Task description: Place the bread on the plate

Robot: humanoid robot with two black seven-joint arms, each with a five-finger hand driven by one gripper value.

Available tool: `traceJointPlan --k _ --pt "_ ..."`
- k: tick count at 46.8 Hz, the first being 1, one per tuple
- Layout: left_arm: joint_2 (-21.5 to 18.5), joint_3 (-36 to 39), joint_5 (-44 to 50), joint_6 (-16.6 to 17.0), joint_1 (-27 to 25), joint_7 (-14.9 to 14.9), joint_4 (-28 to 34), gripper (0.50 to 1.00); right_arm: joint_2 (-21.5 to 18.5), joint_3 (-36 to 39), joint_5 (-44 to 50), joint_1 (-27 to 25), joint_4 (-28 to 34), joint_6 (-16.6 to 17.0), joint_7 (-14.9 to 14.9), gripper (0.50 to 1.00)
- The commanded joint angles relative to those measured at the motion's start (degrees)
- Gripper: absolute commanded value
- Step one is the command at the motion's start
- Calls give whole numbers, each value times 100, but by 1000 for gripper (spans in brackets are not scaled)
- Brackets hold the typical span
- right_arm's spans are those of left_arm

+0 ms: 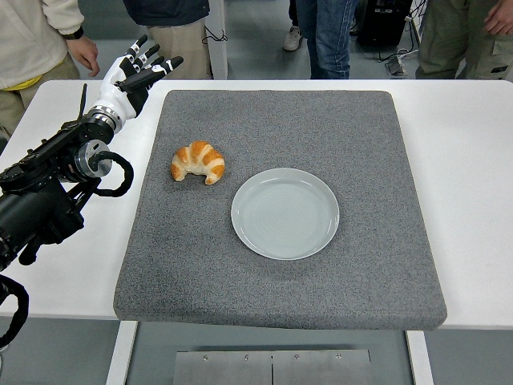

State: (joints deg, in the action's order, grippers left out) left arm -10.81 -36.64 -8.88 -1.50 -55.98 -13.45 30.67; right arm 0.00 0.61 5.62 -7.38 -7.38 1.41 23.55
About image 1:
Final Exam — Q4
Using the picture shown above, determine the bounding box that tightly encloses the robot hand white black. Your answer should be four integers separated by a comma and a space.
88, 34, 185, 122

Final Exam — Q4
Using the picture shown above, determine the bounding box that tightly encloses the golden croissant bread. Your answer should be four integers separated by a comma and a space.
171, 140, 226, 186

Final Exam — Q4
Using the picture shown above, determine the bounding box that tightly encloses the pale grey round plate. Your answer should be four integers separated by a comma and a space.
230, 167, 341, 261

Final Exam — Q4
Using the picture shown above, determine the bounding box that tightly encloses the grey metal plate with screws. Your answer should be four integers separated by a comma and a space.
173, 349, 373, 385

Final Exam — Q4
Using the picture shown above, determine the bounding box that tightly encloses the grey felt mat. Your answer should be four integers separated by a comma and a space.
113, 89, 448, 332

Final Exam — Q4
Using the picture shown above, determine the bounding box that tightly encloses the white table leg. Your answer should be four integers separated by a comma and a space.
405, 329, 435, 385
105, 320, 139, 385

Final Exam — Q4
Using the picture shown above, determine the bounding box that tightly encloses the black equipment box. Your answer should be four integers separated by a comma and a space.
356, 0, 414, 48

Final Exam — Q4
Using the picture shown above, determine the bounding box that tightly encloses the grey power strip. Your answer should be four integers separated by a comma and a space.
385, 55, 409, 76

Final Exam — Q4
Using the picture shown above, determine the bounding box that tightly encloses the white desk leg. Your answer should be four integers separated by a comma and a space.
407, 0, 424, 46

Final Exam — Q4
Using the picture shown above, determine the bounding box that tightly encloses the thin black cable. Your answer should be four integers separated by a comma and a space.
202, 24, 228, 44

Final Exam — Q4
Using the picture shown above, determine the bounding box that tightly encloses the white floor cable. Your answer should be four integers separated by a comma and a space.
378, 47, 418, 63

